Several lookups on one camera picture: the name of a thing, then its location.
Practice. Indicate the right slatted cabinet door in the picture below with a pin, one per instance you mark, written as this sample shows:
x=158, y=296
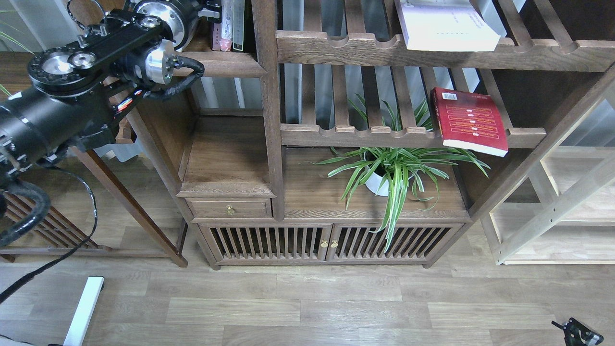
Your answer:
x=412, y=243

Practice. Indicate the white pink upright book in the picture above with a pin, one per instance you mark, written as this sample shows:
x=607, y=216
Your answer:
x=227, y=25

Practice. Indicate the red hardcover book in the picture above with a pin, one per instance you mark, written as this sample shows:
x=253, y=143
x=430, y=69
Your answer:
x=469, y=121

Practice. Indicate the white metal leg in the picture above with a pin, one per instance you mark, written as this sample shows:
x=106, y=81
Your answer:
x=84, y=311

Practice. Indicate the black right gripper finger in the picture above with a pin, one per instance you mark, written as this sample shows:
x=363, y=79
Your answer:
x=578, y=334

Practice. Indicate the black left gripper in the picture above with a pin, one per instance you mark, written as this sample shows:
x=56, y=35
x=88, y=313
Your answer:
x=180, y=15

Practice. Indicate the light wooden shelf unit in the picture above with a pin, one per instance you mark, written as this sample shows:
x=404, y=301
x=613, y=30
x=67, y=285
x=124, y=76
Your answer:
x=573, y=220

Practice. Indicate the green spider plant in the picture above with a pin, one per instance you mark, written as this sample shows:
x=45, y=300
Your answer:
x=425, y=187

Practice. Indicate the dark wooden bookshelf cabinet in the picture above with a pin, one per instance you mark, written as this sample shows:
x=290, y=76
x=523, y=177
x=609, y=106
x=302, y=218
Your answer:
x=336, y=73

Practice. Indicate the slatted cabinet door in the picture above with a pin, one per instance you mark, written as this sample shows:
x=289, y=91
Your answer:
x=267, y=243
x=412, y=243

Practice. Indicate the dark wooden side table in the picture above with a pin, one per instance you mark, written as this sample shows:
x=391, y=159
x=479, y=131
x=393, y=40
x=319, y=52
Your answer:
x=59, y=232

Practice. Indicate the white plant pot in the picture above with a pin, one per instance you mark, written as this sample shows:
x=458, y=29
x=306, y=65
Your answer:
x=377, y=185

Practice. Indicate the brown spine upright book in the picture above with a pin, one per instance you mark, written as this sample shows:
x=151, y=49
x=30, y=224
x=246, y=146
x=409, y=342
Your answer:
x=215, y=32

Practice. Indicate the left slatted cabinet door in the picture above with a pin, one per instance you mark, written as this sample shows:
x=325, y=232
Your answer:
x=267, y=243

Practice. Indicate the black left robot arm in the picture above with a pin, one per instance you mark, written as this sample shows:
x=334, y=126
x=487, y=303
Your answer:
x=80, y=92

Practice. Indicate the white paperback book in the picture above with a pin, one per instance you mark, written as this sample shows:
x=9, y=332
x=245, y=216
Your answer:
x=444, y=26

